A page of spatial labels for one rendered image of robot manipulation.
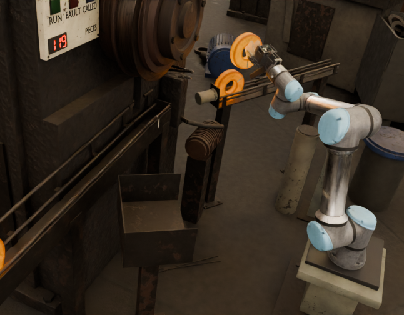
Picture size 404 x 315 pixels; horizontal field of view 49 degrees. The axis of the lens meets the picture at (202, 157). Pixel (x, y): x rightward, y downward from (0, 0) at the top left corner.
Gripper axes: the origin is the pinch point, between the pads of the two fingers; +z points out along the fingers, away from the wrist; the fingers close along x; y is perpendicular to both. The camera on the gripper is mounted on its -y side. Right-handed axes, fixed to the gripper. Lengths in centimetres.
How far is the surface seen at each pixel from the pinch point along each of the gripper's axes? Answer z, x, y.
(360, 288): -103, -1, -37
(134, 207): -51, 73, -20
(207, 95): -1.4, 13.2, -24.9
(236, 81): 0.5, -2.9, -20.3
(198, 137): -13.9, 21.6, -37.5
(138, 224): -58, 75, -19
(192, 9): -10, 42, 26
